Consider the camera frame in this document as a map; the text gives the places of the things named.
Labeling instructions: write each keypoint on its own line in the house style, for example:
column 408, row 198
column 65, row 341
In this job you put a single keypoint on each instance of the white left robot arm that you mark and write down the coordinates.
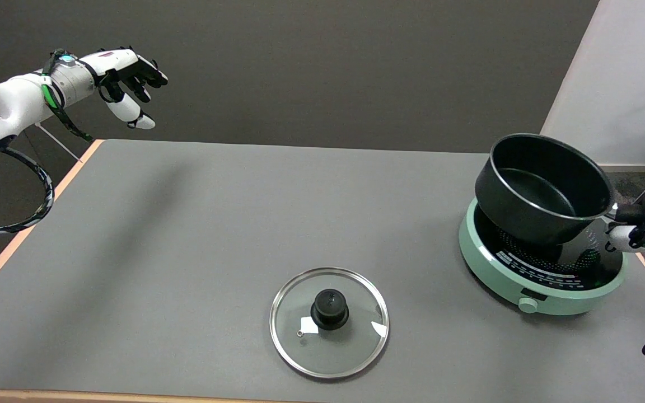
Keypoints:
column 14, row 101

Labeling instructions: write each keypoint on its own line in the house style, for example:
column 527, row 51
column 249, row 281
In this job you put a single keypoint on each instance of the green induction cooker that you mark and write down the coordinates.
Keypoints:
column 490, row 274

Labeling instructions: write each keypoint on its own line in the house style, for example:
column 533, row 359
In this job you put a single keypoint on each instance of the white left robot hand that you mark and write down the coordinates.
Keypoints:
column 115, row 60

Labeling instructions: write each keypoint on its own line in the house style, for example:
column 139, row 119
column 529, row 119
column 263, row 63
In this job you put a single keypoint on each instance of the glass lid with black knob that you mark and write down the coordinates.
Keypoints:
column 345, row 352

